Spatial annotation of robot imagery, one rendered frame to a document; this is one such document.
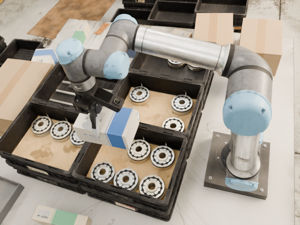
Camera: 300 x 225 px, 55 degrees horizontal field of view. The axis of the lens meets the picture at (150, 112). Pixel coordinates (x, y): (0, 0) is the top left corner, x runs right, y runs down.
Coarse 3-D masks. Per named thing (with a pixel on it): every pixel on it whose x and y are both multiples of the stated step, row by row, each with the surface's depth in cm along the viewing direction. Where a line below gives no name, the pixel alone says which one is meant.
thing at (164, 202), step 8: (144, 128) 122; (152, 128) 122; (176, 136) 118; (184, 136) 118; (88, 144) 120; (184, 144) 115; (80, 160) 116; (176, 168) 109; (80, 176) 112; (96, 184) 110; (104, 184) 109; (120, 192) 108; (128, 192) 106; (136, 192) 105; (168, 192) 104; (144, 200) 106; (152, 200) 103; (160, 200) 103; (168, 200) 104
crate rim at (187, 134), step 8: (128, 72) 144; (136, 72) 143; (176, 80) 137; (184, 80) 136; (120, 88) 138; (200, 88) 132; (200, 96) 129; (192, 112) 124; (192, 120) 122; (160, 128) 121
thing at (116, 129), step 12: (108, 108) 104; (132, 108) 103; (84, 120) 102; (108, 120) 101; (120, 120) 101; (132, 120) 101; (84, 132) 102; (108, 132) 98; (120, 132) 98; (132, 132) 103; (108, 144) 104; (120, 144) 102
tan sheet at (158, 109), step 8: (128, 96) 148; (152, 96) 146; (160, 96) 145; (168, 96) 144; (128, 104) 144; (144, 104) 143; (152, 104) 142; (160, 104) 142; (168, 104) 141; (144, 112) 140; (152, 112) 139; (160, 112) 139; (168, 112) 138; (144, 120) 137; (152, 120) 137; (160, 120) 136; (184, 120) 135
